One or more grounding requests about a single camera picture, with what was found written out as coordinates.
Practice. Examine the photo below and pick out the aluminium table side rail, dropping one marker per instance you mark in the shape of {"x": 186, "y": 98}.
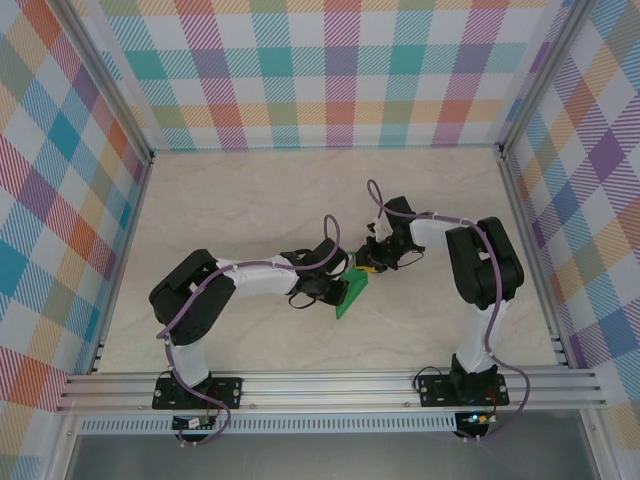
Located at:
{"x": 532, "y": 250}
{"x": 126, "y": 250}

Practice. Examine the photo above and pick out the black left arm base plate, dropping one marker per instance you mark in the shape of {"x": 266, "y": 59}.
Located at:
{"x": 227, "y": 387}

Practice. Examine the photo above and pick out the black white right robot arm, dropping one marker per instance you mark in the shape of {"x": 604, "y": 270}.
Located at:
{"x": 485, "y": 265}

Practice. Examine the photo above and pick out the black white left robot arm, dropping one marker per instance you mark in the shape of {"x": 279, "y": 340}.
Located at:
{"x": 190, "y": 300}

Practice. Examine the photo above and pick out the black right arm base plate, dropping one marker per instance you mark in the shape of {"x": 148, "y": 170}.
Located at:
{"x": 435, "y": 390}

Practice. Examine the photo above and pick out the small black circuit board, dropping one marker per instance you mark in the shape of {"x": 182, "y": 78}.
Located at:
{"x": 190, "y": 424}

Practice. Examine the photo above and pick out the circuit board with green light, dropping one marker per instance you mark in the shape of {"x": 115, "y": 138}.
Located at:
{"x": 475, "y": 419}

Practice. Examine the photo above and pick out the grey metal sheet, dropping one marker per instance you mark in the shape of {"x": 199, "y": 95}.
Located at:
{"x": 325, "y": 457}

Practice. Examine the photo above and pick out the aluminium frame post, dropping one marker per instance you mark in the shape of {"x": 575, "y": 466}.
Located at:
{"x": 111, "y": 80}
{"x": 542, "y": 75}

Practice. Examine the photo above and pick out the green paper sheet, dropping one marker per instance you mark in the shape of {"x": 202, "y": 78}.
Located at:
{"x": 356, "y": 290}

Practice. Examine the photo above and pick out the aluminium mounting rail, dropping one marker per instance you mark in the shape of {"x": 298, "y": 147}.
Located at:
{"x": 325, "y": 390}

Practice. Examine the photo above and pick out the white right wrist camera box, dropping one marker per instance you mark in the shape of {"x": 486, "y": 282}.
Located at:
{"x": 381, "y": 229}

